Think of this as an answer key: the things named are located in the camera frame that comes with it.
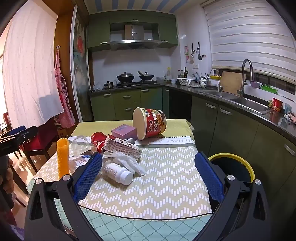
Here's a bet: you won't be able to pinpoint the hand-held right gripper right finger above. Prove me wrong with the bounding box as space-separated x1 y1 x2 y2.
195 152 272 241

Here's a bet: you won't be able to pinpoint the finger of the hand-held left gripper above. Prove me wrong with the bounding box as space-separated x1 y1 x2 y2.
7 126 26 136
14 126 38 147

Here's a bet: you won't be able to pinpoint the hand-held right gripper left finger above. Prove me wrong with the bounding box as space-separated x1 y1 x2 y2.
24 152 103 241

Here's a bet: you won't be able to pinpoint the yellow-rimmed black trash bin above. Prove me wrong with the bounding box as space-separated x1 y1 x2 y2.
208 153 256 193

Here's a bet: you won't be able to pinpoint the clear plastic glove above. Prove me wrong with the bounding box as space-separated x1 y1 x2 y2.
102 152 147 176

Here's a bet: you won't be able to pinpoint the person's left hand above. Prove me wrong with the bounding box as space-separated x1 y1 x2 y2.
5 159 16 194

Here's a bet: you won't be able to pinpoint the red wooden chair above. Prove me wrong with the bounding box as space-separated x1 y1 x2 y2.
23 120 59 173

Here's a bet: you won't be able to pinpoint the white printed wrapper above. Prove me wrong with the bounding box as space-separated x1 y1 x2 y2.
68 156 90 174

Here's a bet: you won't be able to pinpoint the orange foam net sleeve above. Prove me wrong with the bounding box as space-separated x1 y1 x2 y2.
57 138 70 179

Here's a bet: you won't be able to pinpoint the white pill bottle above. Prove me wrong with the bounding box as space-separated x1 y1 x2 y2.
102 161 134 186

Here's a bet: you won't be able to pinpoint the clear plastic cup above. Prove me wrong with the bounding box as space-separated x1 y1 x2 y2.
69 136 90 154

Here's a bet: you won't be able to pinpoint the red soda can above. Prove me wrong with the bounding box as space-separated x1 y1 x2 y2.
91 132 109 154

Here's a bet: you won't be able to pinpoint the crumpled white drink carton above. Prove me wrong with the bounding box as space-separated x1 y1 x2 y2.
105 135 142 159

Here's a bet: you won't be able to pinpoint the yellow zigzag tablecloth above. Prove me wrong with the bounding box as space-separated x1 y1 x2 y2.
28 119 213 215

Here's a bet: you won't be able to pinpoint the red checked apron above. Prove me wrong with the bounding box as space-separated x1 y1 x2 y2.
54 46 76 128

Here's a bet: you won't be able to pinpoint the green base cabinets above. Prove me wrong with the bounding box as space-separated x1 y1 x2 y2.
90 87 296 209

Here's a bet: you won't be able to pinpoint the pink cardboard box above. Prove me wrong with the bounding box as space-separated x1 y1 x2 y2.
111 124 137 139

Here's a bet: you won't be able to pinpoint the white dotted curtain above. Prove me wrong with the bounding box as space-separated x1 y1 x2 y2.
2 0 65 129

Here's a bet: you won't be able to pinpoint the teal diamond tablecloth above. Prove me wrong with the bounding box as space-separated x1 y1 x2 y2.
58 199 213 241

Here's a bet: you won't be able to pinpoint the red instant noodle cup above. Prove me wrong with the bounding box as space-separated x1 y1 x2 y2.
132 107 167 141

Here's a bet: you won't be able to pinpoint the steel sink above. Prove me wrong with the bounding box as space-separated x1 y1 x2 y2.
200 90 272 115

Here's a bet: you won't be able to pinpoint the floral sliding door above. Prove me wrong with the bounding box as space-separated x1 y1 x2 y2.
70 6 94 122

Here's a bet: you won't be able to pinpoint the white dish rack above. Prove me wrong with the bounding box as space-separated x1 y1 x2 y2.
177 77 207 88

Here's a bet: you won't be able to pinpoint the wooden cutting board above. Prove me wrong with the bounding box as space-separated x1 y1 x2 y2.
221 71 247 95

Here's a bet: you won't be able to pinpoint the small steel faucet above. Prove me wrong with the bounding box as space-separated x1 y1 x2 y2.
209 69 221 92

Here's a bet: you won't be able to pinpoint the red paper cup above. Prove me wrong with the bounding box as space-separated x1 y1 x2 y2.
272 97 283 113

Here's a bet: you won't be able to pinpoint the tall steel faucet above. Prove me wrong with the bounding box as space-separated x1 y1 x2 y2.
239 59 255 99

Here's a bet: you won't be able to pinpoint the gas stove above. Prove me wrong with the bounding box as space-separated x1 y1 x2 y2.
116 79 160 88

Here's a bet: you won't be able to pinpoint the green plastic tray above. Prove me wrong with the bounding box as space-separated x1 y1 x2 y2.
261 84 278 93

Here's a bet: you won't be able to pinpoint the black wok with lid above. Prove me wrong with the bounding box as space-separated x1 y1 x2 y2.
138 71 156 81
116 72 135 82

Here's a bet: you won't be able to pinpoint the steel range hood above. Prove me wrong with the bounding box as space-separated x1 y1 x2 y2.
110 23 162 50

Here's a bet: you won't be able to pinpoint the white window blind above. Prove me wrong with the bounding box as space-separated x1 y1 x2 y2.
203 0 296 81

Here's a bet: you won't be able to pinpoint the green wall cabinets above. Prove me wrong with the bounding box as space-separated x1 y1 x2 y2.
87 11 179 52

